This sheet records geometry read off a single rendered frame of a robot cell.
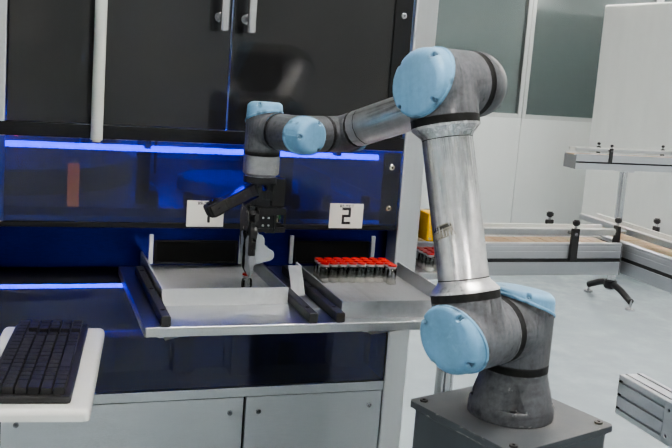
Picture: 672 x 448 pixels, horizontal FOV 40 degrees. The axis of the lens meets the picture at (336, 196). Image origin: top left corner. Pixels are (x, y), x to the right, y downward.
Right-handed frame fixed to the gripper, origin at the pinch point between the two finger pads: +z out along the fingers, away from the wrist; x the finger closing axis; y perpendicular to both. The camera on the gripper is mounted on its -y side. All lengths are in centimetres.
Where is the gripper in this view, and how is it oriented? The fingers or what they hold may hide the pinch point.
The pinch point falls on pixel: (245, 269)
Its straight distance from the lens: 195.1
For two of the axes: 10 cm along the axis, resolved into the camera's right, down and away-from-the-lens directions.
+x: -3.2, -1.5, 9.3
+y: 9.4, 0.2, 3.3
